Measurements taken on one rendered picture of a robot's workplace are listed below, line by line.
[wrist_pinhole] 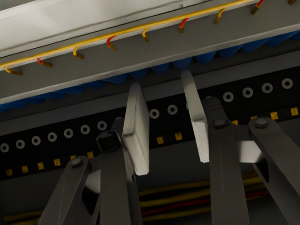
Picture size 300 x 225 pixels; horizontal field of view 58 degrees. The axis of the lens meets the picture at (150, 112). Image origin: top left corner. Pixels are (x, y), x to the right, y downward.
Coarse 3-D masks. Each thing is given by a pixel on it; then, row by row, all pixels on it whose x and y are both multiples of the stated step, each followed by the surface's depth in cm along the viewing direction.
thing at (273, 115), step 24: (288, 72) 28; (216, 96) 29; (240, 96) 29; (264, 96) 29; (288, 96) 28; (72, 120) 31; (96, 120) 31; (168, 120) 30; (240, 120) 29; (0, 144) 32; (48, 144) 32; (72, 144) 31; (96, 144) 31; (168, 144) 30; (0, 168) 33; (24, 168) 32; (48, 168) 32
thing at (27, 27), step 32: (0, 0) 11; (32, 0) 11; (64, 0) 11; (96, 0) 12; (128, 0) 13; (160, 0) 13; (192, 0) 14; (0, 32) 13; (32, 32) 14; (64, 32) 15; (256, 64) 28; (288, 64) 28; (160, 96) 29; (0, 128) 32; (32, 128) 32
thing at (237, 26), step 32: (288, 0) 15; (128, 32) 14; (160, 32) 16; (192, 32) 16; (224, 32) 15; (256, 32) 15; (288, 32) 17; (0, 64) 15; (32, 64) 17; (64, 64) 17; (96, 64) 16; (128, 64) 16; (160, 64) 18; (0, 96) 17
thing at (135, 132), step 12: (132, 84) 20; (132, 96) 18; (132, 108) 17; (144, 108) 19; (132, 120) 15; (144, 120) 18; (132, 132) 14; (144, 132) 17; (132, 144) 15; (144, 144) 16; (132, 156) 15; (144, 156) 15; (144, 168) 15
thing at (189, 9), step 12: (216, 0) 15; (228, 0) 15; (252, 0) 15; (168, 12) 15; (180, 12) 15; (216, 12) 15; (132, 24) 15; (168, 24) 15; (84, 36) 16; (96, 36) 16; (120, 36) 16; (36, 48) 16; (48, 48) 16; (72, 48) 16; (84, 48) 16; (0, 60) 16; (12, 60) 16; (36, 60) 17
